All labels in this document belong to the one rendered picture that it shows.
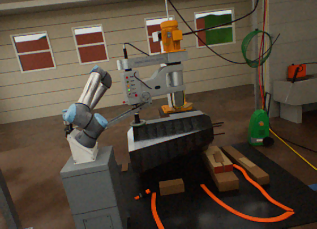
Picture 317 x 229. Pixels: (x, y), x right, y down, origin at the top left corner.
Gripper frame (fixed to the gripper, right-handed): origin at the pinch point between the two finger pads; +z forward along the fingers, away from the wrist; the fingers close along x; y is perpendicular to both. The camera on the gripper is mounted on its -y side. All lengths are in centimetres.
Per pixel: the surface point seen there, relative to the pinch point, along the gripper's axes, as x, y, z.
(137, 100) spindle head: 75, 41, -35
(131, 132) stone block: 65, 32, 7
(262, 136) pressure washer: 238, 161, 49
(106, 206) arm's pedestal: -22, 83, 40
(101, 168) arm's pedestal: -21, 83, 2
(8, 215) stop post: -68, -18, 61
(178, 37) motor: 125, 75, -110
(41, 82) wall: 262, -663, -34
